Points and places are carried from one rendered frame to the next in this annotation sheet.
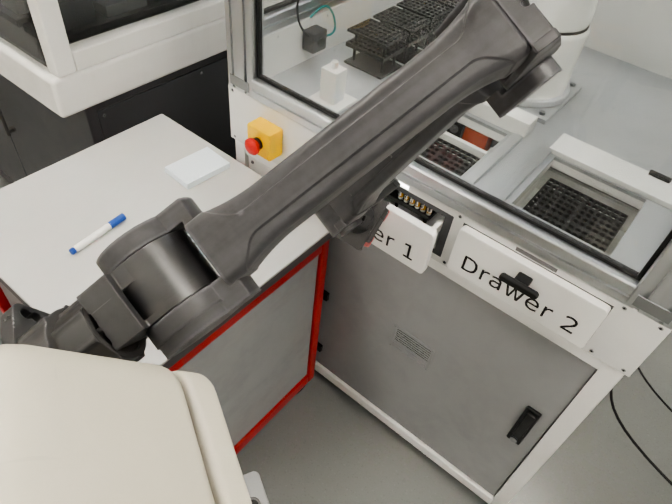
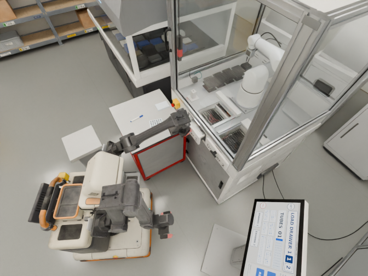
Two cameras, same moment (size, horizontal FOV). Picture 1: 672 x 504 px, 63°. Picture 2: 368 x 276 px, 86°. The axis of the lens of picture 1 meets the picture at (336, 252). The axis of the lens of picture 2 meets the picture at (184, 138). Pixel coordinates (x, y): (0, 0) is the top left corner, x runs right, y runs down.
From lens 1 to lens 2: 0.80 m
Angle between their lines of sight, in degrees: 18
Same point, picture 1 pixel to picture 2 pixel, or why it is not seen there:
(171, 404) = (116, 160)
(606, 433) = (260, 196)
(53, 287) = (125, 128)
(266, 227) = (139, 140)
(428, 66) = (161, 124)
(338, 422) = (189, 172)
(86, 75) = (143, 79)
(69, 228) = (131, 115)
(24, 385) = (102, 155)
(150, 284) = (124, 143)
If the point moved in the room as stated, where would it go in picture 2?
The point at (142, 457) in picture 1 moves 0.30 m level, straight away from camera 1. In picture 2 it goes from (111, 165) to (110, 120)
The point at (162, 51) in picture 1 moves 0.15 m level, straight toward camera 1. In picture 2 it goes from (162, 73) to (160, 82)
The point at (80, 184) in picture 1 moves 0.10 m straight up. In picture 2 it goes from (136, 105) to (134, 98)
